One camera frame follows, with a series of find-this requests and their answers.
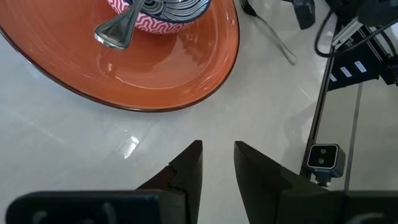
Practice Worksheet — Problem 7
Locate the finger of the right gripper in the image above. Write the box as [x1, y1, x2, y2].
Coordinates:
[294, 0, 317, 30]

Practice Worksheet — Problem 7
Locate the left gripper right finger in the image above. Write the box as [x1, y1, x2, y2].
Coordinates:
[233, 140, 345, 224]

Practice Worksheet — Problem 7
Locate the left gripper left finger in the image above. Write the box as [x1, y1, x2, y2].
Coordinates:
[136, 139, 203, 224]

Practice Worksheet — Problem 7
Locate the silver metal fork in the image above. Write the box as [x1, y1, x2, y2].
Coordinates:
[238, 0, 298, 66]

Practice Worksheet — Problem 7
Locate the orange ceramic plate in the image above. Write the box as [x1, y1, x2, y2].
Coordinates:
[0, 0, 240, 113]

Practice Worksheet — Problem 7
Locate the blue patterned pink bowl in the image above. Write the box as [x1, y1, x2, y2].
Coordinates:
[105, 0, 213, 35]

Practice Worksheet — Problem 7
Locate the silver metal spoon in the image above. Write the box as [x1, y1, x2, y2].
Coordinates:
[93, 0, 147, 50]

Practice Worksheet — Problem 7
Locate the white table mat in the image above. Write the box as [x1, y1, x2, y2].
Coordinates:
[0, 0, 330, 224]

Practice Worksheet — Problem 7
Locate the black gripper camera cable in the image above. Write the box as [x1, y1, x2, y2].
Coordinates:
[313, 11, 398, 59]

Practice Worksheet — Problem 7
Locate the small grey stereo camera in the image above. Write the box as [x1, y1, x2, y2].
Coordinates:
[306, 142, 346, 187]

